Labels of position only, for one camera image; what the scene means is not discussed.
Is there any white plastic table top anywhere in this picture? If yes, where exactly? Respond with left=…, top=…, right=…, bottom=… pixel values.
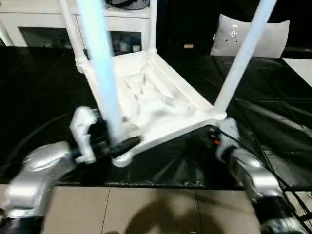
left=75, top=48, right=228, bottom=169

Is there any white plastic table leg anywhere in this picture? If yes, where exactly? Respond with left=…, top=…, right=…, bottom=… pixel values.
left=58, top=0, right=92, bottom=73
left=212, top=0, right=278, bottom=117
left=75, top=0, right=127, bottom=148
left=147, top=0, right=159, bottom=54

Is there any black work mat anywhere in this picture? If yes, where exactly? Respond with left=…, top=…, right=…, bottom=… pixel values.
left=0, top=46, right=312, bottom=192

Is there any white flat board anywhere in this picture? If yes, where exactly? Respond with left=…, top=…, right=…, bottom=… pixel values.
left=282, top=57, right=312, bottom=89

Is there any light grey pillow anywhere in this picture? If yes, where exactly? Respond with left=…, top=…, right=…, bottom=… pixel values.
left=209, top=13, right=291, bottom=59

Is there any white glass-door cabinet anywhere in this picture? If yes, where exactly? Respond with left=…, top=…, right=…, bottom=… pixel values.
left=0, top=0, right=157, bottom=55

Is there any grey round helmet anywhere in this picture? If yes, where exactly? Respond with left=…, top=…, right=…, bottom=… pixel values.
left=106, top=0, right=150, bottom=11

